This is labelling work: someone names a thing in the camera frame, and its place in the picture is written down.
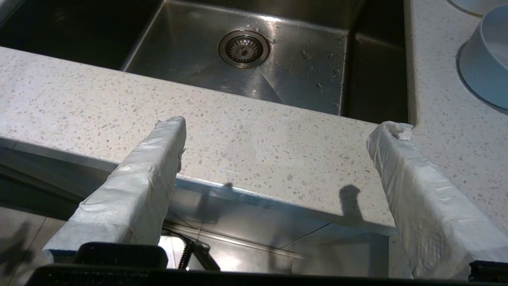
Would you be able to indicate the pale grey bowl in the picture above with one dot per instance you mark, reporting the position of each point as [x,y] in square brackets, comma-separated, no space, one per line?
[490,63]

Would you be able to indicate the tissue-wrapped right gripper right finger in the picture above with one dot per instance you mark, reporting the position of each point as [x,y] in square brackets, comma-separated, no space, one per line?
[428,214]

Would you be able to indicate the grey base cabinet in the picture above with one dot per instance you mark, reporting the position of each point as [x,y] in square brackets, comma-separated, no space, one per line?
[246,222]

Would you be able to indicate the tissue-wrapped right gripper left finger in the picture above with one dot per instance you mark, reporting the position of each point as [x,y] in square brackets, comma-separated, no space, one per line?
[131,190]

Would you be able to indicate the round metal drain strainer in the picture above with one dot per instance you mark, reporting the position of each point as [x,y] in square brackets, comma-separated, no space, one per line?
[243,48]

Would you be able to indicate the white bowl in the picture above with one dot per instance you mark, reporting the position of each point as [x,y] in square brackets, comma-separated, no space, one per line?
[476,4]

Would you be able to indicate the stainless steel sink basin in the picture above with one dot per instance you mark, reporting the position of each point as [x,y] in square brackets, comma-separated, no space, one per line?
[190,47]

